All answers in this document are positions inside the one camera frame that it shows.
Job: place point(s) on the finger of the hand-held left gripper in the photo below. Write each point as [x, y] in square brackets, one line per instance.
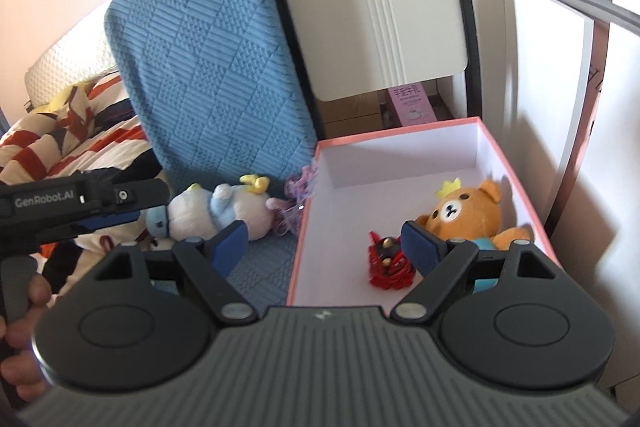
[125, 196]

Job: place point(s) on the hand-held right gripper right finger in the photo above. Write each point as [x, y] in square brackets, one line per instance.
[419, 248]

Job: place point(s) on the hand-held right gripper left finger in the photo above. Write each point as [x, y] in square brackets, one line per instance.
[231, 243]

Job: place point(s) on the white and blue plush toy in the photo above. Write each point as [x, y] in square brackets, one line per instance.
[240, 212]

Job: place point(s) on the pink storage box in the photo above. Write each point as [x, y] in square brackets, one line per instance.
[360, 207]

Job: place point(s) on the person's left hand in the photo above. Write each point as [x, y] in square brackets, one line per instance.
[22, 369]

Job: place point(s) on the red knotted ornament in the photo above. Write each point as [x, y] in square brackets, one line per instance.
[390, 272]

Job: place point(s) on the blue textured bed cover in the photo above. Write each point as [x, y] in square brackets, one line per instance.
[265, 267]

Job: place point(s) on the orange bear plush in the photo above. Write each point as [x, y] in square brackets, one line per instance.
[465, 212]

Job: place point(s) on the striped blanket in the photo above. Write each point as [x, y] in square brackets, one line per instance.
[75, 132]

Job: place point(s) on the pink carton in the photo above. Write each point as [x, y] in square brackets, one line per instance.
[410, 104]

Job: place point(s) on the white pillow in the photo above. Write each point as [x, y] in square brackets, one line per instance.
[65, 62]

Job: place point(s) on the cardboard box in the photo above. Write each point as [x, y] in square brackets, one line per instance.
[350, 117]

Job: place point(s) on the blue textured cushion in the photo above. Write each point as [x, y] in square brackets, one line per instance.
[210, 57]

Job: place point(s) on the white plastic chair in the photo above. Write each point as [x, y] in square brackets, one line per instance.
[370, 7]

